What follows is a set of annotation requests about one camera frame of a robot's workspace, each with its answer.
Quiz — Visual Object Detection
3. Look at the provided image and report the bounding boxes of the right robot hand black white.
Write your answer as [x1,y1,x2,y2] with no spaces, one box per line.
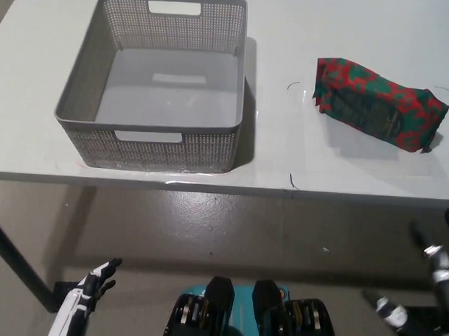
[361,219,449,336]

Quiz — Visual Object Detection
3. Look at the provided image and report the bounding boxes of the red green coffee bean bag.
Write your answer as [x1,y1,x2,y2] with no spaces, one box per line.
[308,56,449,156]

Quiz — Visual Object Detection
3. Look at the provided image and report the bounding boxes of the grey perforated plastic basket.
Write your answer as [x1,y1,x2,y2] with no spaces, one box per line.
[51,0,249,175]

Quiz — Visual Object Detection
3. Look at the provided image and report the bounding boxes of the robot body black teal blocks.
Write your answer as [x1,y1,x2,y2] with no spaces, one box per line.
[160,273,344,336]

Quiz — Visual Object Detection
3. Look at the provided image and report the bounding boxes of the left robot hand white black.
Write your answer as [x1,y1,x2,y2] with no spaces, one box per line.
[45,255,123,336]

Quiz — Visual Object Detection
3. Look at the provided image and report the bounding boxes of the black slanted table leg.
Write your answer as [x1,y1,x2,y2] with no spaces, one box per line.
[0,208,60,313]

